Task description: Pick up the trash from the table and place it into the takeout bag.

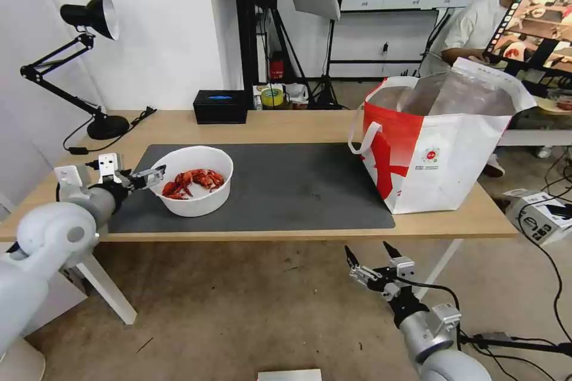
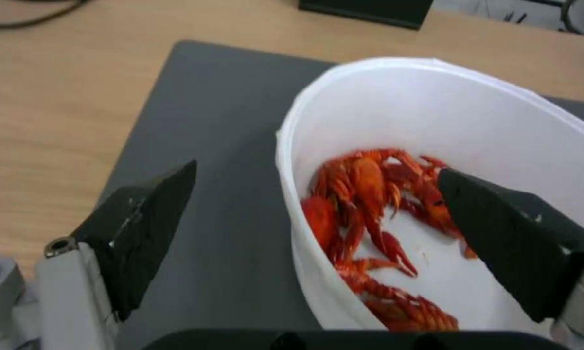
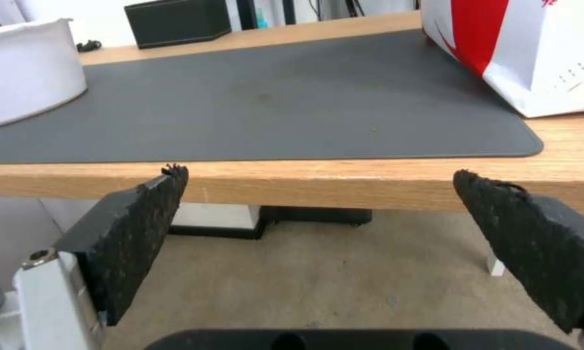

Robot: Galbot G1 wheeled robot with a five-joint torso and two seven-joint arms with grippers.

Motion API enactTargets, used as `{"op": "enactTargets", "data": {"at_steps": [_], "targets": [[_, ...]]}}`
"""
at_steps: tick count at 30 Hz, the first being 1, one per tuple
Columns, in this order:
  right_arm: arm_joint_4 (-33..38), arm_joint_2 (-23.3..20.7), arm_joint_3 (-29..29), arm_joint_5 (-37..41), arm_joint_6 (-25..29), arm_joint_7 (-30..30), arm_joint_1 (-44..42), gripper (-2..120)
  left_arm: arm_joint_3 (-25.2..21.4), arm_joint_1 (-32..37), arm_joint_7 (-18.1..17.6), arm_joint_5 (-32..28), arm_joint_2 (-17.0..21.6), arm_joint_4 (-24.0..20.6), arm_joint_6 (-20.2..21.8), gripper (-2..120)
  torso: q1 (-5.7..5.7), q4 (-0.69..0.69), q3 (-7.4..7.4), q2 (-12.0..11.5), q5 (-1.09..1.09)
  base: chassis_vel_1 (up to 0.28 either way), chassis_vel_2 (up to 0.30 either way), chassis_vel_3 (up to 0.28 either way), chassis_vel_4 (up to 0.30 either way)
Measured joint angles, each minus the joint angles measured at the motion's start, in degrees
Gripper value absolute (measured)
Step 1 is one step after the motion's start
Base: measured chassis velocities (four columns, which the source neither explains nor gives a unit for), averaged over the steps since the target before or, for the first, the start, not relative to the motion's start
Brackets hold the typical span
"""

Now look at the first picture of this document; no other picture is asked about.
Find person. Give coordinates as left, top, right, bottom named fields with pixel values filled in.
left=440, top=0, right=555, bottom=178

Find black lamp cable with switch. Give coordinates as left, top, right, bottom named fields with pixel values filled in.
left=62, top=106, right=157, bottom=157

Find white table leg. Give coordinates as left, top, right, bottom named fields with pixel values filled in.
left=418, top=238, right=464, bottom=301
left=76, top=250, right=138, bottom=326

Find large tilted monitor screen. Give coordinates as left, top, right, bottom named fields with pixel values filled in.
left=482, top=0, right=572, bottom=87

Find red crayfish shells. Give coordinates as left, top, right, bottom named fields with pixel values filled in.
left=161, top=168, right=224, bottom=199

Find black metal frame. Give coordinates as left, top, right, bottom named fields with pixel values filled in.
left=232, top=0, right=271, bottom=92

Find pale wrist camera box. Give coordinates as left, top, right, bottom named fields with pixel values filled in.
left=392, top=257, right=416, bottom=283
left=97, top=152, right=124, bottom=183

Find black floor cable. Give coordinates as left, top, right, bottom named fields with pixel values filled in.
left=518, top=148, right=572, bottom=357

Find yellow tape roll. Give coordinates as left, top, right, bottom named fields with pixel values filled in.
left=260, top=88, right=285, bottom=108

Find white round takeout bowl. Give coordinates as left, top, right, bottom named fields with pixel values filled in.
left=148, top=145, right=234, bottom=217

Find white robot front shell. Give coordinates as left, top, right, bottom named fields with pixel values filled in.
left=257, top=368, right=322, bottom=381

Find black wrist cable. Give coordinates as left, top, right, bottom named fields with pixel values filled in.
left=413, top=282, right=462, bottom=346

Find dark grey table mat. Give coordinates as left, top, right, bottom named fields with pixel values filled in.
left=108, top=143, right=396, bottom=235

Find white and red takeout bag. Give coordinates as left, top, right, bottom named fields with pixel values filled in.
left=347, top=57, right=537, bottom=216

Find black light stand tripod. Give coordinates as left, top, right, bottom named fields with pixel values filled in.
left=308, top=19, right=350, bottom=110

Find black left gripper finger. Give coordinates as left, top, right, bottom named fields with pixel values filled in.
left=129, top=165, right=167, bottom=191

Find black tissue box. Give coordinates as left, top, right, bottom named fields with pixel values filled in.
left=192, top=89, right=248, bottom=124

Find black desk lamp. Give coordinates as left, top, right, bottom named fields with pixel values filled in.
left=20, top=0, right=131, bottom=140

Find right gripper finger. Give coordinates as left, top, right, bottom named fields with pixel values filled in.
left=344, top=245, right=383, bottom=288
left=383, top=241, right=405, bottom=266

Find white printed cardboard box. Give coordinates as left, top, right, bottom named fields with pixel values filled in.
left=502, top=189, right=572, bottom=246

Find red fire extinguisher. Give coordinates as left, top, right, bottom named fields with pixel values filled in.
left=269, top=52, right=287, bottom=83

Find plate with food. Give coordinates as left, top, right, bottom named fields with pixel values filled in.
left=536, top=95, right=572, bottom=117

